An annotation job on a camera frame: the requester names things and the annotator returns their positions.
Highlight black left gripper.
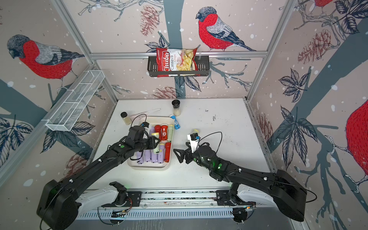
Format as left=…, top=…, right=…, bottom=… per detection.
left=134, top=135, right=162, bottom=153

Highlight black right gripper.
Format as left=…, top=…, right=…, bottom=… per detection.
left=173, top=142, right=213, bottom=173

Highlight purple flashlight yellow head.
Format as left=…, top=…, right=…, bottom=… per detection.
left=144, top=149, right=151, bottom=163

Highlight long red flashlight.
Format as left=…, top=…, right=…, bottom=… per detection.
left=154, top=125, right=162, bottom=138

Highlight red flashlight back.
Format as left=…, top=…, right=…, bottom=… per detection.
left=164, top=142, right=171, bottom=163

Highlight short red flashlight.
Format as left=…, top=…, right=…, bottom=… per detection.
left=161, top=124, right=168, bottom=141

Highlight blue flashlight back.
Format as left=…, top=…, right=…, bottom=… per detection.
left=170, top=115, right=180, bottom=130

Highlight cream plastic storage tray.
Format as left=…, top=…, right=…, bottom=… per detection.
left=127, top=117, right=174, bottom=170

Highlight green flashlight front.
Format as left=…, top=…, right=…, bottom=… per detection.
left=151, top=132, right=161, bottom=154

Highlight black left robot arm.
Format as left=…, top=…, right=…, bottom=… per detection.
left=36, top=126, right=160, bottom=230

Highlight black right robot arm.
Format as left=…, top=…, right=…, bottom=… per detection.
left=173, top=142, right=307, bottom=222

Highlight small spice jar black lid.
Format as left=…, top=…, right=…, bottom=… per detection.
left=120, top=112, right=132, bottom=125

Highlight large spice jar black lid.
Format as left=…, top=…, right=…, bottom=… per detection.
left=172, top=99, right=181, bottom=117

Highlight red cassava chips bag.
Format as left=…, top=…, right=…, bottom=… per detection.
left=156, top=48, right=198, bottom=72

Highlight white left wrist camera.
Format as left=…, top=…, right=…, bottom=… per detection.
left=140, top=122, right=150, bottom=129

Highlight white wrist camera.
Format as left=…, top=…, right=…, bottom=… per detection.
left=187, top=132, right=200, bottom=153
left=140, top=122, right=150, bottom=129

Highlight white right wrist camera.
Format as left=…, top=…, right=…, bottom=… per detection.
left=187, top=132, right=200, bottom=153

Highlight pink handled metal tongs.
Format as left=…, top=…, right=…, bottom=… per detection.
left=129, top=108, right=161, bottom=120

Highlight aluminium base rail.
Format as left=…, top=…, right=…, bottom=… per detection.
left=58, top=188, right=255, bottom=222

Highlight white wire mesh shelf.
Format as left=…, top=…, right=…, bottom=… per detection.
left=46, top=70, right=105, bottom=131

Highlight black wall basket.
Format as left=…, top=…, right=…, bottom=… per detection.
left=147, top=56, right=210, bottom=77

